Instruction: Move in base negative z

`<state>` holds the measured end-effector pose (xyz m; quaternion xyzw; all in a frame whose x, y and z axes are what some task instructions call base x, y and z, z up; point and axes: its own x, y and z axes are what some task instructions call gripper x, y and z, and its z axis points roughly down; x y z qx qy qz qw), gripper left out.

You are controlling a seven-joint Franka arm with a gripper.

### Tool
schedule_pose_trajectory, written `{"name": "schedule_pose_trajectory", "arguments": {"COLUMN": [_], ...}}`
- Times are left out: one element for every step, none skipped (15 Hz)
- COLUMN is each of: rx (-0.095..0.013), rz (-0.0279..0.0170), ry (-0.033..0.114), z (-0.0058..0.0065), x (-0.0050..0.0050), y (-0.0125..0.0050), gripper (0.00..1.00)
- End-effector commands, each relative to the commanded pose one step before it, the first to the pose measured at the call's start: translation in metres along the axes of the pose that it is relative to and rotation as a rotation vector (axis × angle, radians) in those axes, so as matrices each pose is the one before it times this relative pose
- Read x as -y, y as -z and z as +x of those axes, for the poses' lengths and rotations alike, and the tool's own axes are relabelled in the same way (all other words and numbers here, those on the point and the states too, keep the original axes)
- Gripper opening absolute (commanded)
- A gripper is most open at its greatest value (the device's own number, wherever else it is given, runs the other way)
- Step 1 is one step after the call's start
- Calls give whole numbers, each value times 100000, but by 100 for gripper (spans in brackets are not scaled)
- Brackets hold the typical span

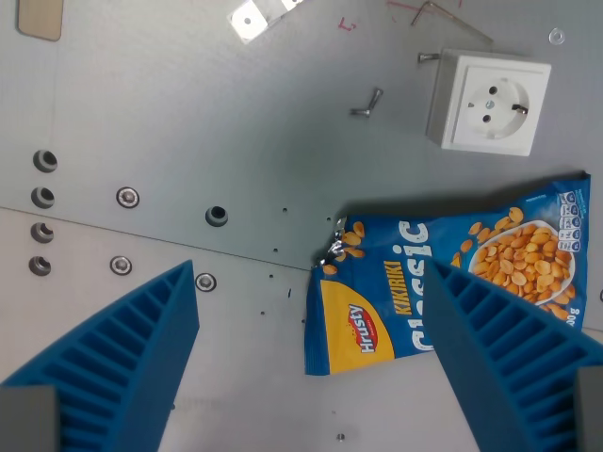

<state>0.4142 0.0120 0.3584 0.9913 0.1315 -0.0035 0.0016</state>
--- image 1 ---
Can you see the clear plastic washer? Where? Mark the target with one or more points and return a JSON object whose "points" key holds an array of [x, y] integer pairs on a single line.
{"points": [[557, 36]]}

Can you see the tan rounded wooden piece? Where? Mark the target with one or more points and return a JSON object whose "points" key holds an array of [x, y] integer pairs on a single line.
{"points": [[40, 19]]}

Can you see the metal allen key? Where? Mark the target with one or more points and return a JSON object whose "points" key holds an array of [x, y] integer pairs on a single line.
{"points": [[450, 19]]}

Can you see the blue peanut snack bag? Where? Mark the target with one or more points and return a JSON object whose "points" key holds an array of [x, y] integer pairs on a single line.
{"points": [[372, 301]]}

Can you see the white electrical wall socket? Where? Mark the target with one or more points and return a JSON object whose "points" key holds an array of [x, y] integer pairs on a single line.
{"points": [[490, 103]]}

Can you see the countersunk steel table screw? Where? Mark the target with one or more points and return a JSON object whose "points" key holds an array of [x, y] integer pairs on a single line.
{"points": [[120, 265], [127, 197], [205, 282]]}

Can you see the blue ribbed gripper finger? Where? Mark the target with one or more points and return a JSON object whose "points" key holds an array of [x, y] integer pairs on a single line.
{"points": [[118, 348], [509, 358]]}

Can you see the small steel bolt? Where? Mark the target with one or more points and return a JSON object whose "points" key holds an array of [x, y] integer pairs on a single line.
{"points": [[359, 112], [428, 57], [375, 97]]}

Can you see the shiny metal bracket plate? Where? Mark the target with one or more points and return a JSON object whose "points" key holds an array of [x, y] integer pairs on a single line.
{"points": [[256, 16]]}

